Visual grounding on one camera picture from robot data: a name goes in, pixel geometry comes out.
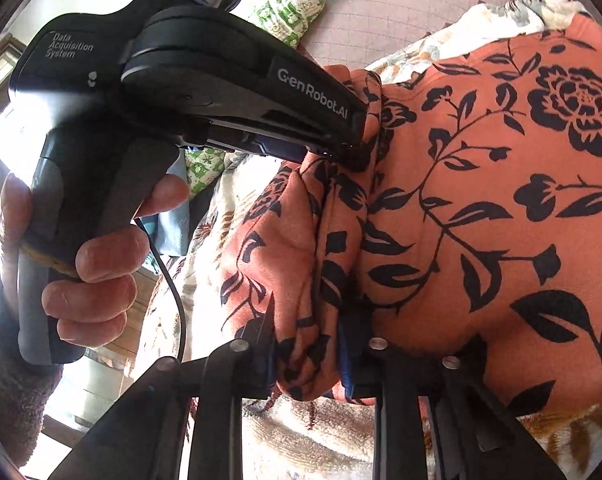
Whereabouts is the black cable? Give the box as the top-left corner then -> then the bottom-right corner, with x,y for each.
133,216 -> 188,363

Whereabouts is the pink quilted mattress cover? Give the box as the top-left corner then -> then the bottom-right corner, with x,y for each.
302,0 -> 507,68

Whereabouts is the green patterned pillow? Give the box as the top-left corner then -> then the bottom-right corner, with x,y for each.
182,0 -> 326,198

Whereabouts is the blue folded cloth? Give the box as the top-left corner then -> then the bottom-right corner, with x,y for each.
141,195 -> 189,257

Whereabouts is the cream leaf-pattern blanket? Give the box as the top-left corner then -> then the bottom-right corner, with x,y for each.
131,0 -> 602,480

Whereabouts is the person's left forearm sleeve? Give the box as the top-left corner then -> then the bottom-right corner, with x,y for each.
0,278 -> 62,467

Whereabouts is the person's left hand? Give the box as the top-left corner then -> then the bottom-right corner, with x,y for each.
0,173 -> 191,349

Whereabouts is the orange floral shirt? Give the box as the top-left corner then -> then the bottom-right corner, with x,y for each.
219,13 -> 602,409

